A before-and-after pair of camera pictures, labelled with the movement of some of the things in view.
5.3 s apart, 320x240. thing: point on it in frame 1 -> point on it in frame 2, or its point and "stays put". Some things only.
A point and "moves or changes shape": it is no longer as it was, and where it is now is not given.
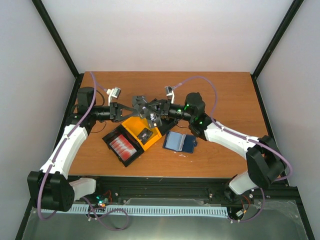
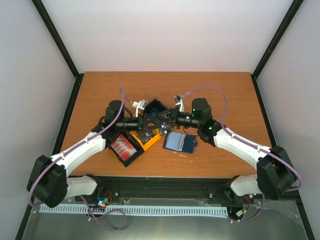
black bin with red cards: x=123 y=145 stays put
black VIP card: x=153 y=117 moves or changes shape
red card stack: x=123 y=147 stays put
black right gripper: x=164 y=107 -> x=173 y=116
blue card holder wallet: x=180 y=141 stays put
